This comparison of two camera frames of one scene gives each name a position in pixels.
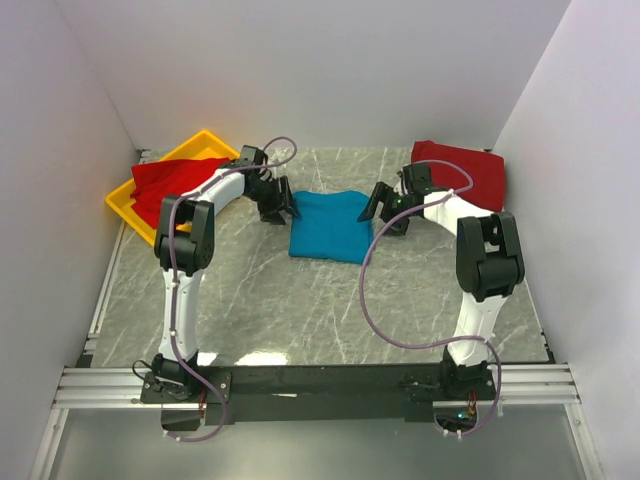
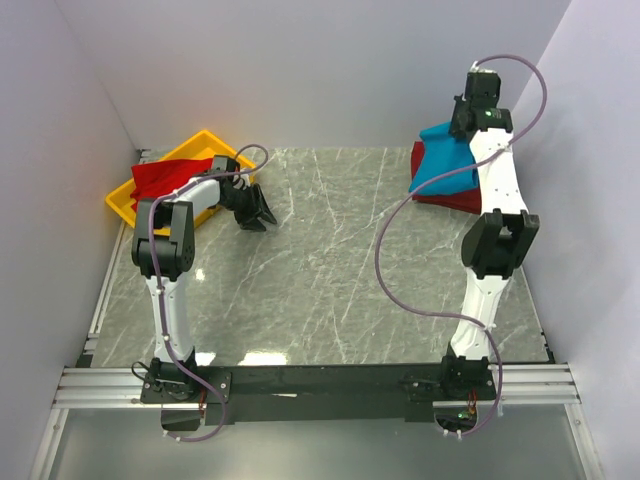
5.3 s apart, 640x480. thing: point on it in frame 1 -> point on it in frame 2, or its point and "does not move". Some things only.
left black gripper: (282, 202) -> (258, 209)
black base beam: (318, 394) does not move
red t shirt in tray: (155, 180) does not move
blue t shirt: (326, 227) -> (443, 151)
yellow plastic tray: (202, 146) does not move
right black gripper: (382, 193) -> (453, 127)
